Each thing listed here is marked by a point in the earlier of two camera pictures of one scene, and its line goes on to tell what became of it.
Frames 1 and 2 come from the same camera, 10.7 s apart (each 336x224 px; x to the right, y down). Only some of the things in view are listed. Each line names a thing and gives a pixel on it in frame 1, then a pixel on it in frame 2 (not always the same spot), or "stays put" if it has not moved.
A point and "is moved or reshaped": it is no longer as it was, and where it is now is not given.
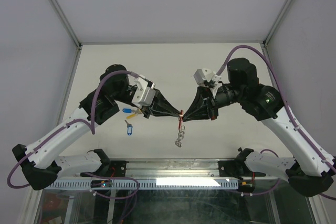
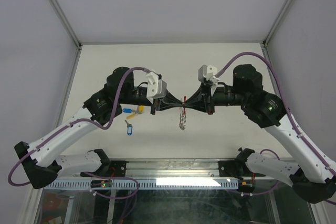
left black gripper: (164, 108) -> (167, 103)
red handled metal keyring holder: (181, 131) is moved or reshaped
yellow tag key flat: (132, 115) stays put
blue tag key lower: (129, 128) stays put
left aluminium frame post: (58, 9) stays put
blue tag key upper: (125, 110) stays put
